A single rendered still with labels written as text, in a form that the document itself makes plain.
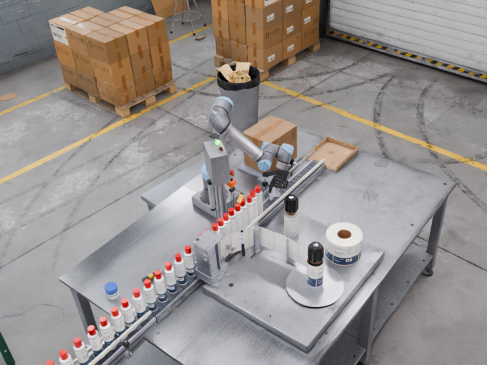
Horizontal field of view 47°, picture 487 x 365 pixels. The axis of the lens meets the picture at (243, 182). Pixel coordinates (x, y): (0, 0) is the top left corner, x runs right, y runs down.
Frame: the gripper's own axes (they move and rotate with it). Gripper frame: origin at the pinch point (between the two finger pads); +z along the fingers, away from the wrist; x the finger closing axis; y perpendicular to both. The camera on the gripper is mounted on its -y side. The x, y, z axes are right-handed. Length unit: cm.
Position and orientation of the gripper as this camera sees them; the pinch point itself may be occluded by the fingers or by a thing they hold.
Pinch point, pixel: (270, 198)
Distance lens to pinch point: 354.5
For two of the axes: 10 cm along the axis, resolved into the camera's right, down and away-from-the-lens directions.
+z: -2.6, 9.4, 2.2
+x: 5.7, -0.4, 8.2
